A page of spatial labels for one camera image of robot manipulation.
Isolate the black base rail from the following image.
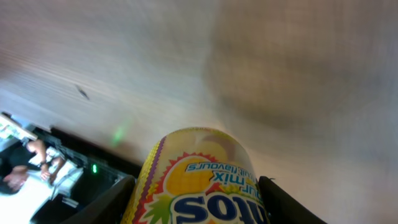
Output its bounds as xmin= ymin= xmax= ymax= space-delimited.
xmin=30 ymin=128 xmax=141 ymax=223

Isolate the person at desk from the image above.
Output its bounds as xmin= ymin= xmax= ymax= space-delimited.
xmin=1 ymin=139 xmax=67 ymax=195

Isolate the yellow lidded jar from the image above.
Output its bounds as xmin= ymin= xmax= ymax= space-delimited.
xmin=121 ymin=128 xmax=269 ymax=224

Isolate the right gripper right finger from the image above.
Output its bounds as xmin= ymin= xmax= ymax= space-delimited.
xmin=258 ymin=176 xmax=326 ymax=224

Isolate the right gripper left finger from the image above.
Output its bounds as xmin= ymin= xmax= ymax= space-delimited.
xmin=62 ymin=175 xmax=136 ymax=224

